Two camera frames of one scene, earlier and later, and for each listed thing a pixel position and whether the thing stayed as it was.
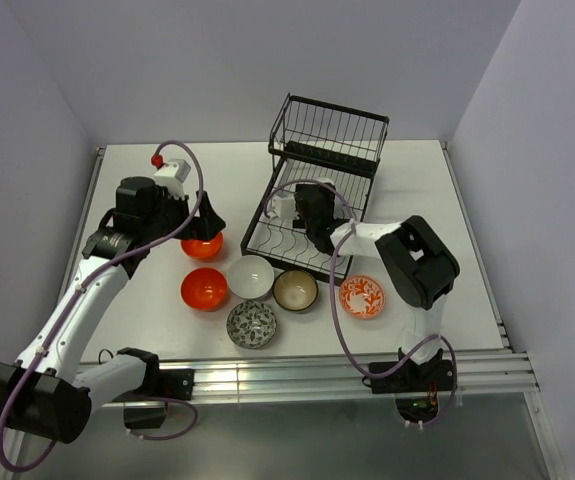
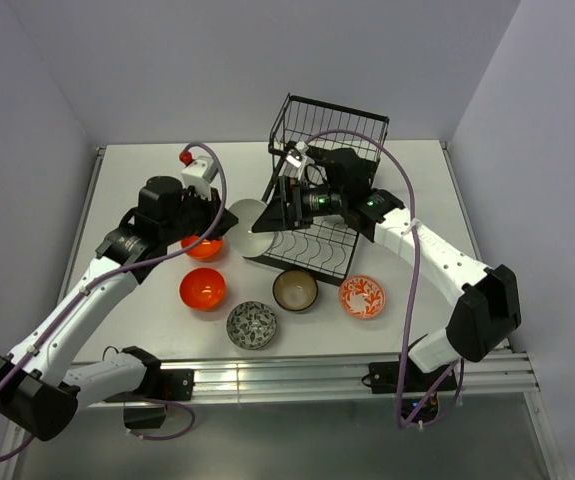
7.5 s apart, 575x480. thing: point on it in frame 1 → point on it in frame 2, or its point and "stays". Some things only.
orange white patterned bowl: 362,296 stays
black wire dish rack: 314,142 stays
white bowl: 250,277 → 240,237
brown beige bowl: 295,290 stays
